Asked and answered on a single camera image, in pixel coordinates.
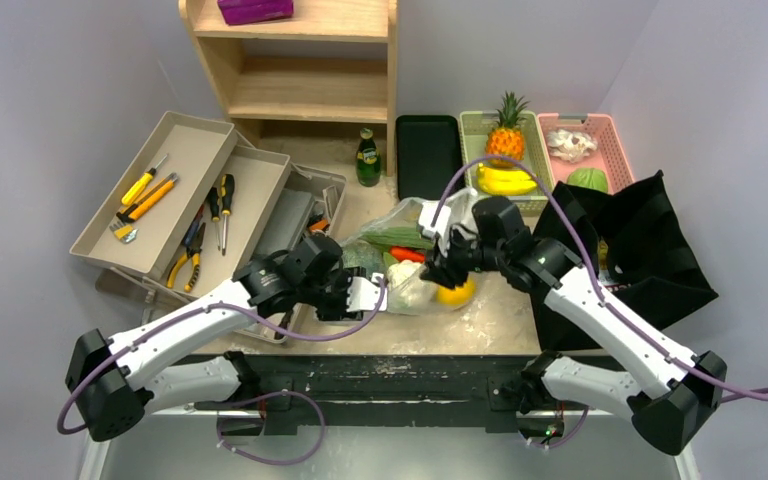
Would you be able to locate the yellow handle screwdriver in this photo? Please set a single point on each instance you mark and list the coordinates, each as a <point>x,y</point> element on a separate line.
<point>139,186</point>

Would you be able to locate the orange toy carrot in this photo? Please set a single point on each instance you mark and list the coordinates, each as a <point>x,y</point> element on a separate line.
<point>406,254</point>

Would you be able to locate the white item in pink basket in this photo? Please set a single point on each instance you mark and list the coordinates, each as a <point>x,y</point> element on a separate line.
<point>570,146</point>

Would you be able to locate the pink plastic basket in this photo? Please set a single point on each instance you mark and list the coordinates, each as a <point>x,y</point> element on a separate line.
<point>604,147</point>

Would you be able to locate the purple box on shelf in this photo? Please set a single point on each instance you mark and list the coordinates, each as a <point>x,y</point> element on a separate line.
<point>243,12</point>

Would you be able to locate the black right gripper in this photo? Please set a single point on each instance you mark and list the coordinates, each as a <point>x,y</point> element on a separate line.
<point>442,268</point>

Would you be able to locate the black plastic tray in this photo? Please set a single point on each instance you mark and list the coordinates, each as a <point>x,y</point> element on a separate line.
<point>428,155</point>

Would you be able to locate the yellow utility knife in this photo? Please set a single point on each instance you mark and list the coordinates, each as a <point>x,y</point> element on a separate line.
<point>143,204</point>

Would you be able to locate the black fabric tote bag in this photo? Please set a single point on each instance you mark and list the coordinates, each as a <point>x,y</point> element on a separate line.
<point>648,255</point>

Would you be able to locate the beige plastic toolbox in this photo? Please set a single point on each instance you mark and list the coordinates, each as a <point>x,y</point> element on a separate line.
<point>200,151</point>

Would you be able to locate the black yellow large screwdriver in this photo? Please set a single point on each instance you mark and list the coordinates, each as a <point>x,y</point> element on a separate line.
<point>227,190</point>

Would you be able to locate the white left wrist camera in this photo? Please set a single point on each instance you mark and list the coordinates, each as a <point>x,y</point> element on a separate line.
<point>367,294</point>

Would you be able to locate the orange hex key set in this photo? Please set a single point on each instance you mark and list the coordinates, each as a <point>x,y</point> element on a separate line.
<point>318,223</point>

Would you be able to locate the black yellow small screwdriver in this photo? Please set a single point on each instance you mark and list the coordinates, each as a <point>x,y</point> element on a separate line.
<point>212,201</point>

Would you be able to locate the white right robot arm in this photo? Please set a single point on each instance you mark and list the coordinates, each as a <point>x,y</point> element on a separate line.
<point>665,390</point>

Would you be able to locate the white toy cauliflower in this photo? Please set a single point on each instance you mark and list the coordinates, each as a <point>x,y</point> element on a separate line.
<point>408,293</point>

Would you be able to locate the green perrier glass bottle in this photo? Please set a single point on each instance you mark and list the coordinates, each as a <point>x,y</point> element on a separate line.
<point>368,159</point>

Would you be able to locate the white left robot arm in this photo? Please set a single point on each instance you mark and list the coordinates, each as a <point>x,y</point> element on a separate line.
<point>115,381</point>

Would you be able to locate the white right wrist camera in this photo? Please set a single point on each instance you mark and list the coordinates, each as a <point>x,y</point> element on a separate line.
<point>433,220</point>

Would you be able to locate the green netted toy melon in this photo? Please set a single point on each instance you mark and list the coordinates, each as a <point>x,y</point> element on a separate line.
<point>361,254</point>

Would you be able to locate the yellow toy bell pepper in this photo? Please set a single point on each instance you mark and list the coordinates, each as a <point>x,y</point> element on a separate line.
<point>457,297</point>

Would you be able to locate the yellow black pliers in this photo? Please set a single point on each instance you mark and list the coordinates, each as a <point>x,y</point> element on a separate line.
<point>191,256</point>

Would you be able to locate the grey plastic tool case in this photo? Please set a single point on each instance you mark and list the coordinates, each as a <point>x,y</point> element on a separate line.
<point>286,222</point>

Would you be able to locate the small hex key set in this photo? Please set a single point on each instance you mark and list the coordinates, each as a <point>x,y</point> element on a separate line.
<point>124,232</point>

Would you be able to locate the green plastic basket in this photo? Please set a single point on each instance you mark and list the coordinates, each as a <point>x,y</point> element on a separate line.
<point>474,129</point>

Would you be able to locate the green toy fruit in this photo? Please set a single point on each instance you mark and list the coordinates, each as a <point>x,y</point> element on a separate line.
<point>590,178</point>

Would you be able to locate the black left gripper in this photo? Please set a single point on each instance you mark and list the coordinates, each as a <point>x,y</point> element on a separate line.
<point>339,311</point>

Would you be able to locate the yellow toy banana lower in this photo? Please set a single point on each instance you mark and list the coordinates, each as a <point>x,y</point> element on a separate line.
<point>506,186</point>

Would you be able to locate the wooden shelf unit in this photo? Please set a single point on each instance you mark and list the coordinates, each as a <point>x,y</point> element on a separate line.
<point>330,62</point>

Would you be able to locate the orange toy pineapple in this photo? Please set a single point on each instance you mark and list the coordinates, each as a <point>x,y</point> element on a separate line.
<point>506,137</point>

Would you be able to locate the clear plastic grocery bag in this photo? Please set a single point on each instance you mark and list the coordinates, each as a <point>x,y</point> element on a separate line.
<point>405,214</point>

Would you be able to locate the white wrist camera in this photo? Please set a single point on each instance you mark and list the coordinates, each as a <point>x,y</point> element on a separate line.
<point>367,294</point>
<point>433,220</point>

